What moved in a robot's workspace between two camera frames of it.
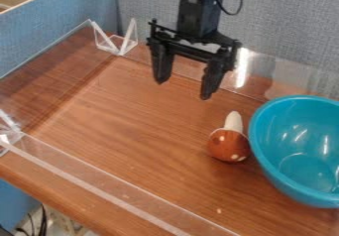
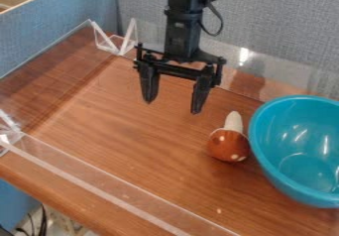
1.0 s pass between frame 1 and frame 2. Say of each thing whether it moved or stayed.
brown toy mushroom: stayed
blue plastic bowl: stayed
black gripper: moved
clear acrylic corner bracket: stayed
